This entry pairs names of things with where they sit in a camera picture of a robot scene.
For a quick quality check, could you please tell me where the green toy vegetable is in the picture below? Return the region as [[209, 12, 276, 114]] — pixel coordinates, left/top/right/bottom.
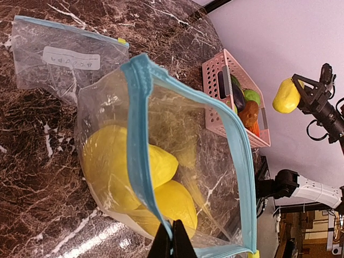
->
[[231, 74, 241, 88], [243, 89, 261, 106]]

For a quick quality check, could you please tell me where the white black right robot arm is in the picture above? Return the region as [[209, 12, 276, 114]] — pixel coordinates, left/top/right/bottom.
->
[[255, 63, 343, 214]]

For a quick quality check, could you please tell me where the yellow toy lemon front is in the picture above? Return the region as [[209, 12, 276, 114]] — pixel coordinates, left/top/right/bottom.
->
[[130, 180, 198, 238]]

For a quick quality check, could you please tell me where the brown toy potato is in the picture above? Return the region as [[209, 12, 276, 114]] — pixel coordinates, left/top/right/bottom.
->
[[238, 101, 259, 127]]

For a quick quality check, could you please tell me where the orange red toy pepper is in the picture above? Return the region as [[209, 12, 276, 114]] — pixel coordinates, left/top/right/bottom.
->
[[249, 121, 260, 137]]

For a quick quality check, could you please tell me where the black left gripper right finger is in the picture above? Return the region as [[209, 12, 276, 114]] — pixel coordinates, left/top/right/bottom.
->
[[171, 220, 197, 258]]

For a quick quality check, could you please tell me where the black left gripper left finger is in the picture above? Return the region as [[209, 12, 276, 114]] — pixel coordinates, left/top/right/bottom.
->
[[147, 224, 172, 258]]

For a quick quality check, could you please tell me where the purple toy eggplant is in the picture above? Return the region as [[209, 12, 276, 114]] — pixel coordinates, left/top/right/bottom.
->
[[218, 71, 246, 112]]

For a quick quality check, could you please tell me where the green toy vegetable right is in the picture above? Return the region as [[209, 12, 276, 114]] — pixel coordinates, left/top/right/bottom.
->
[[243, 89, 261, 106]]

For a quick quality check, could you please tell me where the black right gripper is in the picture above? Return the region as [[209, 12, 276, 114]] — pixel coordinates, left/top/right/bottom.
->
[[291, 74, 335, 114]]

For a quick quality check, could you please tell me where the green toy vegetable left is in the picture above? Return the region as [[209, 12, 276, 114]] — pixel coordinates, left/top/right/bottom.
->
[[231, 74, 241, 88]]

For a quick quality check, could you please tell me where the yellow toy lemon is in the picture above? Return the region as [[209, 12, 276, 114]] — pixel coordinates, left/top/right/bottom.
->
[[273, 78, 301, 114], [130, 180, 198, 238], [82, 125, 178, 213]]

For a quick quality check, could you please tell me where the small clear zip bag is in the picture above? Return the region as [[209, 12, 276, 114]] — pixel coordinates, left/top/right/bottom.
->
[[11, 16, 129, 105]]

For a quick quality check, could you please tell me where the black right frame post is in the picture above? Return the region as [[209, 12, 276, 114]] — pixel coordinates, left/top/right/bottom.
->
[[203, 0, 232, 14]]

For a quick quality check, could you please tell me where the pink plastic basket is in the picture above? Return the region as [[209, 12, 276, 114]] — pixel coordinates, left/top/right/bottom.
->
[[202, 49, 271, 148]]

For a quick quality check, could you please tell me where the large clear zip bag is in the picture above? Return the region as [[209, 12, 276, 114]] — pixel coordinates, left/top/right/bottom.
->
[[76, 54, 260, 257]]

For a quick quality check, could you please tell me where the yellow toy lemon back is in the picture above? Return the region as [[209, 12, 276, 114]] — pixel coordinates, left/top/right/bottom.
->
[[82, 125, 178, 213]]

